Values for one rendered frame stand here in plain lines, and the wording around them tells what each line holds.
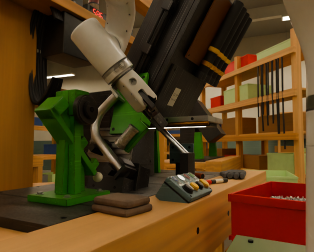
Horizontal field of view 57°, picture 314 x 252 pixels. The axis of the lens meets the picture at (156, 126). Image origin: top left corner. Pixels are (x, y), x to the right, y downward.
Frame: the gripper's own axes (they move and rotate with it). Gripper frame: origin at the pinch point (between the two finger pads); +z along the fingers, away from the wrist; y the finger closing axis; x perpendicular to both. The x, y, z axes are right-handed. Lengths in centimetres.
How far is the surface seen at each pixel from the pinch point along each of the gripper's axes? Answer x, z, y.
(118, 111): 2.8, -9.4, 20.5
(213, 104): -189, 72, 358
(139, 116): -0.1, -3.7, 13.9
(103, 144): 13.8, -4.0, 16.8
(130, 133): 6.0, -1.7, 10.9
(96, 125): 11.3, -10.2, 21.4
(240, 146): -147, 128, 286
